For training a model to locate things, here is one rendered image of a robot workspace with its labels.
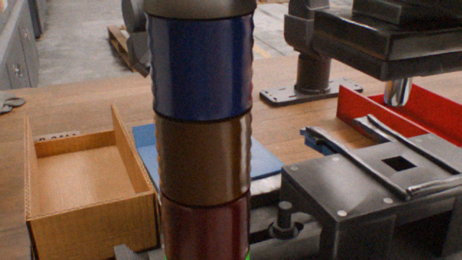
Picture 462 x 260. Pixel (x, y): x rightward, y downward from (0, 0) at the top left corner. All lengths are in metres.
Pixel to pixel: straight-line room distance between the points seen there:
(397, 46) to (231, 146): 0.22
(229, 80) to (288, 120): 0.62
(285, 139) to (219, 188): 0.55
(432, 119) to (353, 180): 0.37
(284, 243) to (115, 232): 0.18
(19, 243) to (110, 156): 0.19
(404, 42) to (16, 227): 0.44
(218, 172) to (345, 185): 0.29
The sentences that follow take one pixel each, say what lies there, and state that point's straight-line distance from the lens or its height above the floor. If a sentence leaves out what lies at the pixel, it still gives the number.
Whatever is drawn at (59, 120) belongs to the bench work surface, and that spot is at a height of 0.90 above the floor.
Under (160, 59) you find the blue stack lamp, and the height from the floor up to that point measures 1.18.
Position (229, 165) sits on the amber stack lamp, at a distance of 0.17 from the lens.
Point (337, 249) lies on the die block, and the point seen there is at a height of 0.95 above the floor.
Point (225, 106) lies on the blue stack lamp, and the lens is 0.15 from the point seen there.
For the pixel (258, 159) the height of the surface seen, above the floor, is 0.92.
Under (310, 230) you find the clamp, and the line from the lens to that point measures 0.40.
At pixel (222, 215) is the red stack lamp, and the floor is 1.11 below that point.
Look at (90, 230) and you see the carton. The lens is 0.47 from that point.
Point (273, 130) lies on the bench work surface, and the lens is 0.74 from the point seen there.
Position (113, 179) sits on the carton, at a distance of 0.61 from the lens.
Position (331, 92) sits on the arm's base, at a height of 0.91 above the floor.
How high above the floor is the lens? 1.22
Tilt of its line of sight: 26 degrees down
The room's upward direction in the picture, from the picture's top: straight up
